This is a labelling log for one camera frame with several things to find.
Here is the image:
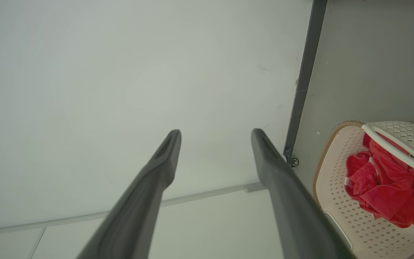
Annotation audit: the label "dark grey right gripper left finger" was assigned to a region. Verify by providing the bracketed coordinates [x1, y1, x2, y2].
[77, 129, 182, 259]

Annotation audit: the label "red shorts with white stripes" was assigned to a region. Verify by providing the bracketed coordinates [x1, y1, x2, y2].
[344, 133, 409, 213]

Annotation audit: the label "dark table edge frame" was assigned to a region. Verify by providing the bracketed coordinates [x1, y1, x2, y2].
[283, 0, 328, 157]

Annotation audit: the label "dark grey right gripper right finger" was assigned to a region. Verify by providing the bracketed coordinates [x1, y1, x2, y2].
[251, 128, 355, 259]

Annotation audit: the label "cream perforated laundry basket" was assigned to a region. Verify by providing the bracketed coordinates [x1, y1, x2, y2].
[313, 121, 414, 259]

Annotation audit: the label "red jersey with lettering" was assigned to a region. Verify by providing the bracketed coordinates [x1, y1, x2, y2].
[358, 144, 414, 229]

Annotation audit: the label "small black caster wheel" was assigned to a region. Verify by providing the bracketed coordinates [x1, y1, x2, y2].
[284, 147, 300, 168]

